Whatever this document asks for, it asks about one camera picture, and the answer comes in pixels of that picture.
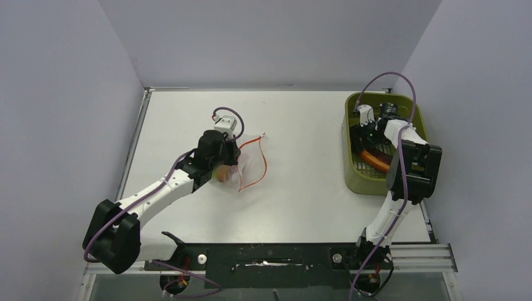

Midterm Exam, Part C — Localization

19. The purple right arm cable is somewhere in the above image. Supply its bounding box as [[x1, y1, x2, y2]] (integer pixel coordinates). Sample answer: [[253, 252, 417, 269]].
[[347, 71, 418, 301]]

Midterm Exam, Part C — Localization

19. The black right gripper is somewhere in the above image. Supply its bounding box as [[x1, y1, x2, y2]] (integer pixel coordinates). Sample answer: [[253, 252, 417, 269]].
[[349, 117, 386, 153]]

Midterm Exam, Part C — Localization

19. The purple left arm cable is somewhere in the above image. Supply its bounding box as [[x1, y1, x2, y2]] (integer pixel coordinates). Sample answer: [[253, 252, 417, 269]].
[[83, 107, 246, 263]]

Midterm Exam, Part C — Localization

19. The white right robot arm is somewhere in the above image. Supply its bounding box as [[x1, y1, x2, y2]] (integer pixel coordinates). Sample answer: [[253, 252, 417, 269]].
[[349, 102, 442, 268]]

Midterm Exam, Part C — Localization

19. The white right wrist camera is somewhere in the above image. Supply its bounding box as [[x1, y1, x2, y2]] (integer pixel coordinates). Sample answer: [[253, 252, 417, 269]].
[[355, 104, 375, 127]]

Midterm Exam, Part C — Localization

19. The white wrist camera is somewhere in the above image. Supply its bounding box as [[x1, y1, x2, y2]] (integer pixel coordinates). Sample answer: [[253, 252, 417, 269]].
[[355, 104, 375, 127], [213, 115, 237, 137]]

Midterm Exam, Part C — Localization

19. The olive green plastic tub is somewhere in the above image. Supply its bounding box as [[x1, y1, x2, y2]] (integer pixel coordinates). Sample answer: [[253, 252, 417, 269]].
[[341, 92, 427, 196]]

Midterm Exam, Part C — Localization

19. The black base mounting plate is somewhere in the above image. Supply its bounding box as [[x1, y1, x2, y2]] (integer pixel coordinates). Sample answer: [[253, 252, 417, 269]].
[[150, 242, 394, 292]]

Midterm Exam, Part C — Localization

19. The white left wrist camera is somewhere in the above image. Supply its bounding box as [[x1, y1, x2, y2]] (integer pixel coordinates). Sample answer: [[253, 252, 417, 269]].
[[213, 115, 237, 137]]

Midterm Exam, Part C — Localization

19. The clear zip top bag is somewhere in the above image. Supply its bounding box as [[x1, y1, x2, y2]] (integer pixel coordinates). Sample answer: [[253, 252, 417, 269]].
[[212, 132, 268, 193]]

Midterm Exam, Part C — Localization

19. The pink toy peach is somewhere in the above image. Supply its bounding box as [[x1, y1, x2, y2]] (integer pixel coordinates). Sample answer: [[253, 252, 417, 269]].
[[214, 165, 233, 183]]

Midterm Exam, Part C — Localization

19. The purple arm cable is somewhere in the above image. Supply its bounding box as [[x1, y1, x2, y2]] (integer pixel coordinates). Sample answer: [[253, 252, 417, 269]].
[[83, 107, 246, 263], [347, 71, 418, 301]]

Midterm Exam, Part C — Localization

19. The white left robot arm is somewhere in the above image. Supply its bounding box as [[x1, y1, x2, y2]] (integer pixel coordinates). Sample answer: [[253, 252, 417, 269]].
[[82, 130, 241, 274]]

